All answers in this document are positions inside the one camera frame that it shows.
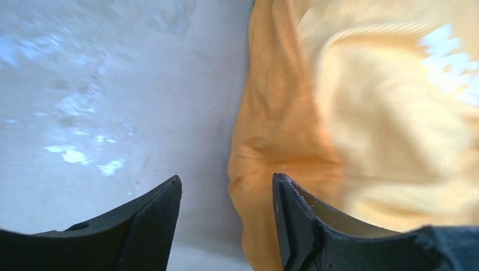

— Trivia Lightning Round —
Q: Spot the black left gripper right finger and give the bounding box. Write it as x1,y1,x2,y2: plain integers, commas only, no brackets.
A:
272,173,478,271

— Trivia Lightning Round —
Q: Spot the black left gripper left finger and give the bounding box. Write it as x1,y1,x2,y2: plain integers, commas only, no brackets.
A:
1,176,182,271

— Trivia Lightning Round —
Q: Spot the orange Mickey Mouse pillowcase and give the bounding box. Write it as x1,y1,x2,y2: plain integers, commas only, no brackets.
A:
228,1,478,270

